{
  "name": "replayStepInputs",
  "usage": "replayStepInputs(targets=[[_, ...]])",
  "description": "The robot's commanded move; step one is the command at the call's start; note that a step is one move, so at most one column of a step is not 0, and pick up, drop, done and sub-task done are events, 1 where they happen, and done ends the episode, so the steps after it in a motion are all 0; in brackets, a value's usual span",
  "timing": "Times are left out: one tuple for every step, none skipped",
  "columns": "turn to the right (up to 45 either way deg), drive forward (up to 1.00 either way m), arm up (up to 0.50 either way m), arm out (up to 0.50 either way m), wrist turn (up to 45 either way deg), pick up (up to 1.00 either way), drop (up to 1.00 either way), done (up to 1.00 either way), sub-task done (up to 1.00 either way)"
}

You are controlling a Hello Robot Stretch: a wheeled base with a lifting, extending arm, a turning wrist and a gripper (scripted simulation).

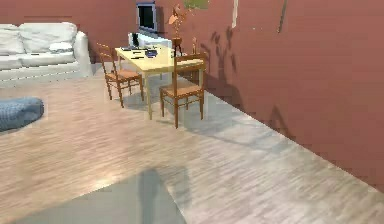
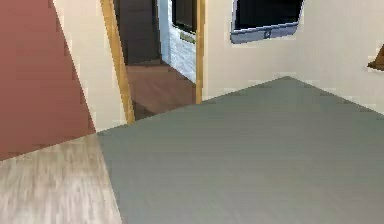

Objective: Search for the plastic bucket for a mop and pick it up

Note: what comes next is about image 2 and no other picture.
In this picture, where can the wooden door frame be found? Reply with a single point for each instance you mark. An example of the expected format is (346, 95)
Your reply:
(118, 63)

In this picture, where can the grey framed television set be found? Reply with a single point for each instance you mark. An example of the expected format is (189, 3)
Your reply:
(266, 15)

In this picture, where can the brown wooden shelf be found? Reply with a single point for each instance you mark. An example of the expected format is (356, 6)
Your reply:
(378, 61)

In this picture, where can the white cabinet with dark window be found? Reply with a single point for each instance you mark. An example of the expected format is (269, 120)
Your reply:
(181, 43)

